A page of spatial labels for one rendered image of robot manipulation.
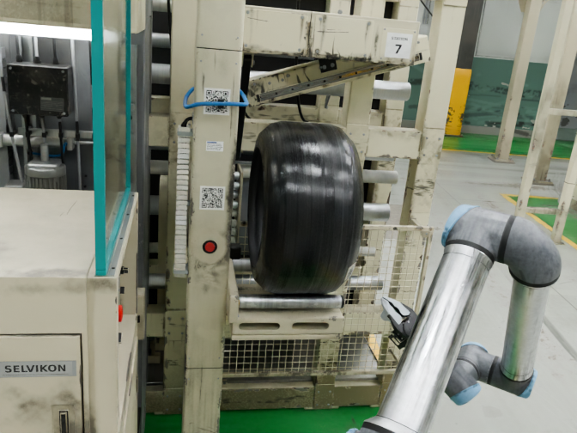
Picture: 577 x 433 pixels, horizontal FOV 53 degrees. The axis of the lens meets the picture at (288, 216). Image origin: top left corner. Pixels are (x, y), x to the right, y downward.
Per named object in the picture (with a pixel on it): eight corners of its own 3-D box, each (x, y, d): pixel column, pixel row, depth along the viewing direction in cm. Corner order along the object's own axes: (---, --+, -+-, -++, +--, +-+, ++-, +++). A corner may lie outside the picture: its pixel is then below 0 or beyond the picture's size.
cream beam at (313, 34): (239, 52, 189) (241, 4, 184) (233, 47, 212) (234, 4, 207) (415, 67, 200) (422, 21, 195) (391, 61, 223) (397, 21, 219)
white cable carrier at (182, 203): (173, 277, 184) (178, 127, 169) (173, 270, 189) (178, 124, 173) (188, 277, 185) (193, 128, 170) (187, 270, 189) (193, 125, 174)
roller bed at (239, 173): (186, 246, 222) (189, 170, 212) (186, 232, 236) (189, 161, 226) (238, 247, 226) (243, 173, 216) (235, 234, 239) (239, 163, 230)
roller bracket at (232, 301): (227, 324, 179) (230, 295, 176) (221, 270, 216) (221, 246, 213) (239, 324, 179) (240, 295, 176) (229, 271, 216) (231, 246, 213)
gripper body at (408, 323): (385, 335, 175) (413, 366, 173) (399, 326, 168) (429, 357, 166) (399, 320, 179) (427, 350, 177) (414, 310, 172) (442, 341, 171)
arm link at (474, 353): (494, 372, 182) (482, 394, 172) (457, 358, 187) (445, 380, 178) (499, 347, 178) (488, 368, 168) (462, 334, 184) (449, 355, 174)
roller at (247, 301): (236, 299, 180) (235, 291, 184) (235, 311, 182) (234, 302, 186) (345, 299, 187) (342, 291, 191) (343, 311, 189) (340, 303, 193)
